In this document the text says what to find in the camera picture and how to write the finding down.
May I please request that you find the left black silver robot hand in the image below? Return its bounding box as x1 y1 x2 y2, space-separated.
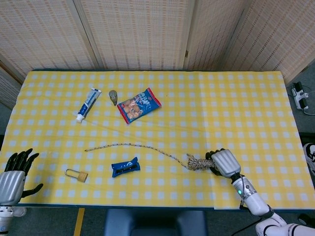
0 148 44 206

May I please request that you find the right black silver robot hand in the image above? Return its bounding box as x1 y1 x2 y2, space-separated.
205 148 242 178

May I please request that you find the beige braided rope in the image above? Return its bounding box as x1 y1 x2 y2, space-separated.
84 143 217 171

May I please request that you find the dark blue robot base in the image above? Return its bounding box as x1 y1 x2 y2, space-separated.
104 208 209 236

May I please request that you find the yellow white checked tablecloth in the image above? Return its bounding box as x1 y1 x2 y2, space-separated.
0 70 307 210

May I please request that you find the brass padlock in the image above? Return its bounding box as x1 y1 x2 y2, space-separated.
64 169 89 183

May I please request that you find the yellow floor tape strip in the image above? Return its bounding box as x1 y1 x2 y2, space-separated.
73 207 86 236

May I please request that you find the black white sneaker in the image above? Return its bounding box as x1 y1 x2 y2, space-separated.
302 143 315 177

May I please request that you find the white power strip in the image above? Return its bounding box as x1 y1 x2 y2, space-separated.
291 82 310 111

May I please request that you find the blue wrapped packet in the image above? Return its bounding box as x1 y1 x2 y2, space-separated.
111 157 141 178

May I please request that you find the blue red snack bag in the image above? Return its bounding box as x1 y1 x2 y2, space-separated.
117 88 162 125

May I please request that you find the white blue toothpaste tube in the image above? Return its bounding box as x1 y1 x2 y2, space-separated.
75 88 102 123

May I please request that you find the small grey stone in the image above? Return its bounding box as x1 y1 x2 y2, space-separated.
108 90 118 106

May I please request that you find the beige woven folding screen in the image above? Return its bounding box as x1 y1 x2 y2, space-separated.
0 0 315 109

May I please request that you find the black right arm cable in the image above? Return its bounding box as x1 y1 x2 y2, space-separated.
232 175 258 236

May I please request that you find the white power cable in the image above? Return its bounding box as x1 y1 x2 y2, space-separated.
301 85 315 116

